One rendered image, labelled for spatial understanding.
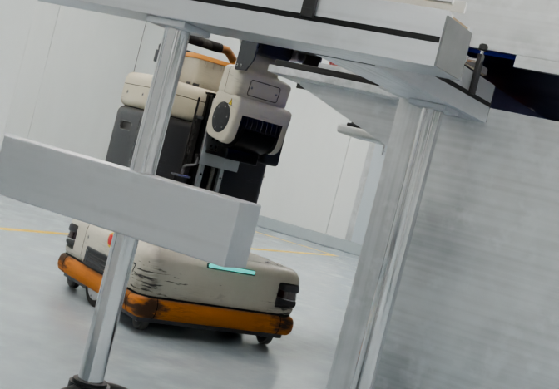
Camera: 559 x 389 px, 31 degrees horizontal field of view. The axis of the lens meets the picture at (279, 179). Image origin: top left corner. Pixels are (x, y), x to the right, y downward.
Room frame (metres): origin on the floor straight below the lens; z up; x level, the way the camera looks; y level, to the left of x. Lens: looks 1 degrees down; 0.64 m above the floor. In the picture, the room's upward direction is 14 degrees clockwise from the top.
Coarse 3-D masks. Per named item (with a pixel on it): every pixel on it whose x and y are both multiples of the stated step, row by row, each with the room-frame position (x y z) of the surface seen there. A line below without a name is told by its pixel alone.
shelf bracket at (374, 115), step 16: (320, 96) 2.73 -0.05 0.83; (336, 96) 2.71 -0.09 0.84; (352, 96) 2.69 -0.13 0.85; (368, 96) 2.67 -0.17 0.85; (352, 112) 2.68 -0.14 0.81; (368, 112) 2.66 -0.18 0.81; (384, 112) 2.64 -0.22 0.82; (368, 128) 2.66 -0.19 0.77; (384, 128) 2.63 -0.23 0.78; (384, 144) 2.63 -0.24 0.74
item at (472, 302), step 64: (448, 128) 2.45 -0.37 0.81; (512, 128) 2.37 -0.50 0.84; (448, 192) 2.43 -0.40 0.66; (512, 192) 2.35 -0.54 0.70; (448, 256) 2.41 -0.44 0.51; (512, 256) 2.34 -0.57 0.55; (448, 320) 2.39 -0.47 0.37; (512, 320) 2.32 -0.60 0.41; (384, 384) 2.44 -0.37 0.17; (448, 384) 2.37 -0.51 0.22; (512, 384) 2.30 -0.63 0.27
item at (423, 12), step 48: (48, 0) 2.11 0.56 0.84; (96, 0) 1.94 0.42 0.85; (144, 0) 1.89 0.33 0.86; (192, 0) 1.84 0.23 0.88; (240, 0) 1.79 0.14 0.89; (288, 0) 1.74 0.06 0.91; (336, 0) 1.70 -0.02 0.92; (384, 0) 1.76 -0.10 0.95; (432, 0) 1.65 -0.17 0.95; (336, 48) 1.69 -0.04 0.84; (384, 48) 1.65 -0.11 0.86; (432, 48) 1.61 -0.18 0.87
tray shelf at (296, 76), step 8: (272, 72) 2.73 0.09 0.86; (280, 72) 2.70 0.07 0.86; (288, 72) 2.69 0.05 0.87; (296, 72) 2.68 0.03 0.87; (304, 72) 2.67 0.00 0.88; (296, 80) 2.78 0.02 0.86; (304, 80) 2.71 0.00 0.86; (312, 80) 2.65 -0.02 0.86; (320, 80) 2.64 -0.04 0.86; (328, 80) 2.63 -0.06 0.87; (336, 80) 2.62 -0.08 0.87; (344, 80) 2.61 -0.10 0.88; (344, 88) 2.65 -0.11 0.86; (352, 88) 2.60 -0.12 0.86; (360, 88) 2.59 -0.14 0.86; (368, 88) 2.58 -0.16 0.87; (376, 88) 2.57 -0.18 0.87; (384, 96) 2.60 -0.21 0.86; (392, 96) 2.54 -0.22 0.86
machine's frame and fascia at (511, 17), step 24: (480, 0) 2.45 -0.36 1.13; (504, 0) 2.42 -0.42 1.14; (528, 0) 2.39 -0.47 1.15; (552, 0) 2.37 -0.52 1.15; (480, 24) 2.44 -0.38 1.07; (504, 24) 2.41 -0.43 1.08; (528, 24) 2.39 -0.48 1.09; (552, 24) 2.36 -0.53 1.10; (504, 48) 2.41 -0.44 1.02; (528, 48) 2.38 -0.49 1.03; (552, 48) 2.35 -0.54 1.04; (552, 72) 2.35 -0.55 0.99
